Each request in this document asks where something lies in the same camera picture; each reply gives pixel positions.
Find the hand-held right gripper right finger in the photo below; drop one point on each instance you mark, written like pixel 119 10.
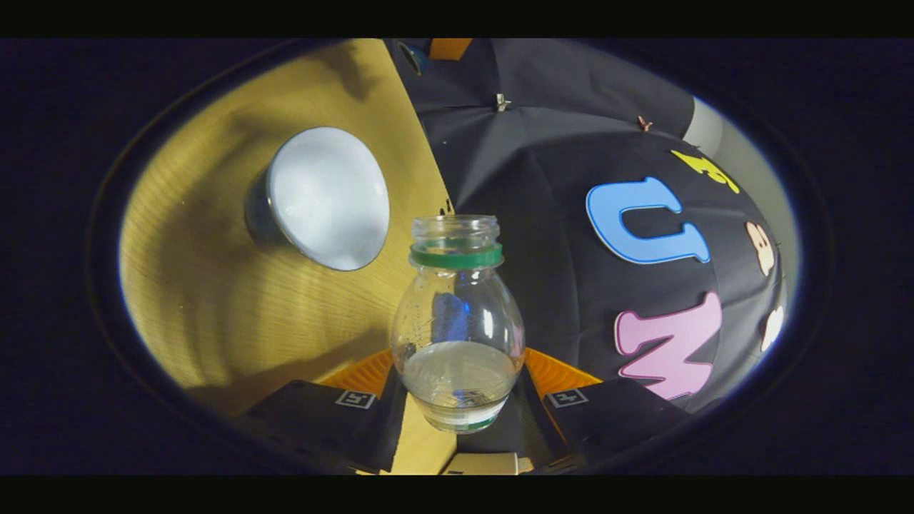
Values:
pixel 614 417

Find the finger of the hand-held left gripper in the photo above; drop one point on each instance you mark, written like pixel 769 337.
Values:
pixel 450 48

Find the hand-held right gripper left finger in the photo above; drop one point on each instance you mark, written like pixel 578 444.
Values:
pixel 335 425

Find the clear plastic water bottle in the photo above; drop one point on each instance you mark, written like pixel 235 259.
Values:
pixel 457 321

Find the blue teacup white inside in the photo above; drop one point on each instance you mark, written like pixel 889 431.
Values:
pixel 328 196

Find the silver metal clip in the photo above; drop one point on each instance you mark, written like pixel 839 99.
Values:
pixel 502 102

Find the black backdrop cloth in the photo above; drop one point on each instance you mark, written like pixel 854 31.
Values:
pixel 557 143

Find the copper metal clip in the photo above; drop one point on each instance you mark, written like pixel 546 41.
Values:
pixel 644 123

